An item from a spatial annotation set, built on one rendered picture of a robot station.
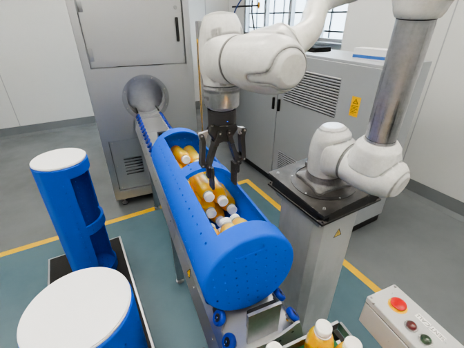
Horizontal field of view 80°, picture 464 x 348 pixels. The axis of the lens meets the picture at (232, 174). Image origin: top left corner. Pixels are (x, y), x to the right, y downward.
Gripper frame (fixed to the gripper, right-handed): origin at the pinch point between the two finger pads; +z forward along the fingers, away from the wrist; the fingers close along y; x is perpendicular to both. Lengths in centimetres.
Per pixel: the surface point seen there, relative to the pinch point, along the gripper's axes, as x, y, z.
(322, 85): -119, -132, 4
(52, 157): -102, 63, 27
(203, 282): 17.5, 12.5, 19.9
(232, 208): -16.8, -10.1, 25.4
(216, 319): 18.1, 9.5, 36.0
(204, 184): -21.2, -0.5, 14.5
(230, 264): 18.2, 5.0, 16.0
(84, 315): 8, 43, 29
